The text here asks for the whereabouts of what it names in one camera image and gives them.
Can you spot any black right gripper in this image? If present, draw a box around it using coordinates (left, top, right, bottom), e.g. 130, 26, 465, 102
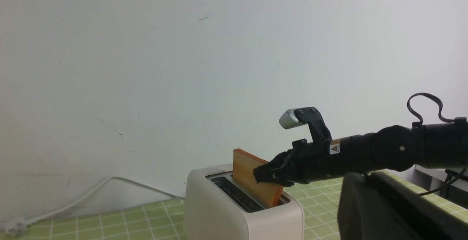
253, 139, 468, 240

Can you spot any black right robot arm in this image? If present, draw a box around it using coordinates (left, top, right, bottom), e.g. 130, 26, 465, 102
253, 123, 467, 240

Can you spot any white toaster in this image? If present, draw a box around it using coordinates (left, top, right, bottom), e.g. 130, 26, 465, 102
183, 164, 305, 240

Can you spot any green checkered tablecloth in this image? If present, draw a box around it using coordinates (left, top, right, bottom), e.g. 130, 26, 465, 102
22, 170, 468, 240

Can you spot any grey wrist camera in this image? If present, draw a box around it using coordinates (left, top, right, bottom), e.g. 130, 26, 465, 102
279, 107, 332, 144

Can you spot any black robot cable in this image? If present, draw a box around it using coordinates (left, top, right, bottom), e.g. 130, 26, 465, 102
407, 93, 468, 127

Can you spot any white toaster power cord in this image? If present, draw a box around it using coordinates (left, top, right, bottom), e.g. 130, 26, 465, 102
4, 176, 183, 235

